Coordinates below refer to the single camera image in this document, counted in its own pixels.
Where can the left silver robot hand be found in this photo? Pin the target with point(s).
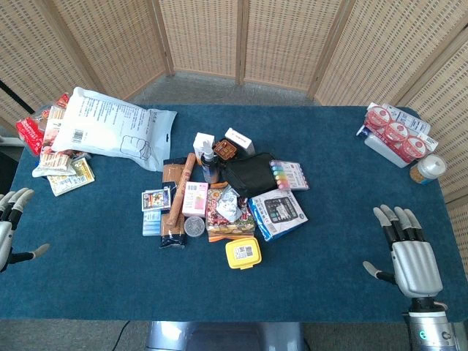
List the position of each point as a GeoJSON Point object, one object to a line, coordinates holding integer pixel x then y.
{"type": "Point", "coordinates": [5, 234]}

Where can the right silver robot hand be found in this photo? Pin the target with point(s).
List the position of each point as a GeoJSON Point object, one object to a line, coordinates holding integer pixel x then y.
{"type": "Point", "coordinates": [415, 265]}

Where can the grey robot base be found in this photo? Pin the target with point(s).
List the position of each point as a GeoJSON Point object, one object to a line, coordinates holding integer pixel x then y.
{"type": "Point", "coordinates": [223, 336]}

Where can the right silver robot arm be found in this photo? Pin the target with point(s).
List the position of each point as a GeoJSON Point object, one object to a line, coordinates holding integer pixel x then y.
{"type": "Point", "coordinates": [431, 325]}

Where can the calculator box blue white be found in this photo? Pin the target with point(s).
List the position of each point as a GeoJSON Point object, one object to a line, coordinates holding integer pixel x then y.
{"type": "Point", "coordinates": [278, 214]}

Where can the blue card packs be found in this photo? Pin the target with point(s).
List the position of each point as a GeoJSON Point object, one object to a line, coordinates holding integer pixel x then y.
{"type": "Point", "coordinates": [156, 200]}

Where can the yellow plastic lunch box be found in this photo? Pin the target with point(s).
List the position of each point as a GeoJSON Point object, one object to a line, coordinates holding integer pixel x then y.
{"type": "Point", "coordinates": [243, 253]}

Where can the pink white small box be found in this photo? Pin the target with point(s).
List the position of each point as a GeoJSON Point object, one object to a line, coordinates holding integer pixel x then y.
{"type": "Point", "coordinates": [195, 199]}

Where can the white rectangular box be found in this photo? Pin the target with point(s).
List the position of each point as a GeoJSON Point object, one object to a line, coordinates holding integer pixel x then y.
{"type": "Point", "coordinates": [241, 140]}

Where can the tall white carton box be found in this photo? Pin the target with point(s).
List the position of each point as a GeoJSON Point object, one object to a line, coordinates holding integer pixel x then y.
{"type": "Point", "coordinates": [202, 144]}

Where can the brown patterned square box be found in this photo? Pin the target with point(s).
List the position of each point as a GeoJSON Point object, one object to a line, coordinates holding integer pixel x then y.
{"type": "Point", "coordinates": [223, 149]}

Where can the white wafer snack packet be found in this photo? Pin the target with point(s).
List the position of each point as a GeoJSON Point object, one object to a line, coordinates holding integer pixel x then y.
{"type": "Point", "coordinates": [51, 162]}

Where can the yellow snack packets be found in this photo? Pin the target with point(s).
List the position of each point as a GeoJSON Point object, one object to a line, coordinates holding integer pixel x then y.
{"type": "Point", "coordinates": [73, 177]}

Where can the cotton swab round jar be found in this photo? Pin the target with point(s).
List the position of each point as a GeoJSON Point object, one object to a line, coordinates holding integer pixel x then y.
{"type": "Point", "coordinates": [428, 169]}

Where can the red snack packet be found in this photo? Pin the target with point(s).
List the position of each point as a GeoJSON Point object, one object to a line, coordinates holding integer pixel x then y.
{"type": "Point", "coordinates": [30, 133]}

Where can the pink white snack packet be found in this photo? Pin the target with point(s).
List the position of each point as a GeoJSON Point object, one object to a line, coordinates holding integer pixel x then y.
{"type": "Point", "coordinates": [55, 124]}

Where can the red white cup pack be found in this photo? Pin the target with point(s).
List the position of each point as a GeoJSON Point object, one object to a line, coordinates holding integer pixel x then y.
{"type": "Point", "coordinates": [396, 133]}

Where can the white blue printed carton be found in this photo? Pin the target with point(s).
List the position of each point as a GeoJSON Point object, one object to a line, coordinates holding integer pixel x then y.
{"type": "Point", "coordinates": [411, 120]}

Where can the light blue tissue pack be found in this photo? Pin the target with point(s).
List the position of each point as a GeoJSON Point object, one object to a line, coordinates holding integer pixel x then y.
{"type": "Point", "coordinates": [150, 223]}

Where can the orange red small packet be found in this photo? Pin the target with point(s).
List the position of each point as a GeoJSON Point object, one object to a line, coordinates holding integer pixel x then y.
{"type": "Point", "coordinates": [62, 99]}

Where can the large white plastic bag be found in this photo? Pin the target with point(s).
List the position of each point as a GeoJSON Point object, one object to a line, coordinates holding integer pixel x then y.
{"type": "Point", "coordinates": [109, 126]}

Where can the coloured highlighter pen set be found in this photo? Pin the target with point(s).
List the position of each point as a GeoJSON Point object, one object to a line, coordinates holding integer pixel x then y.
{"type": "Point", "coordinates": [290, 175]}

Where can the brown dark long packet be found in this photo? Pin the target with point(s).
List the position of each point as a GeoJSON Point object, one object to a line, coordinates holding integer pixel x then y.
{"type": "Point", "coordinates": [172, 234]}

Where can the blue felt table cloth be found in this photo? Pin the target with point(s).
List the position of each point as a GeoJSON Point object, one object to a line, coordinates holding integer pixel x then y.
{"type": "Point", "coordinates": [234, 278]}

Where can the black zip pouch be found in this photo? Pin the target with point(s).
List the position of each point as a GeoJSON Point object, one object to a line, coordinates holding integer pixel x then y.
{"type": "Point", "coordinates": [252, 173]}

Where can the round grey metal tin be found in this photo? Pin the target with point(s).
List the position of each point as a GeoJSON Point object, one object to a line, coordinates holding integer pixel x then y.
{"type": "Point", "coordinates": [194, 226]}

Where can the colourful red snack bag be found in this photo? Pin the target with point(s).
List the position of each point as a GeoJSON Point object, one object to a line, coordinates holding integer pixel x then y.
{"type": "Point", "coordinates": [230, 223]}

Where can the crumpled silver foil packet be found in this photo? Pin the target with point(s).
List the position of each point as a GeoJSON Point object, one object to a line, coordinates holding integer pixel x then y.
{"type": "Point", "coordinates": [228, 204]}

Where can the dark spray bottle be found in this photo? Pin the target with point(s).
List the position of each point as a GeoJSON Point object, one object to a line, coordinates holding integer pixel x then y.
{"type": "Point", "coordinates": [209, 166]}

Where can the woven wooden folding screen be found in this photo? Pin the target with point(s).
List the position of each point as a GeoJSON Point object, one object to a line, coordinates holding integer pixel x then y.
{"type": "Point", "coordinates": [278, 40]}

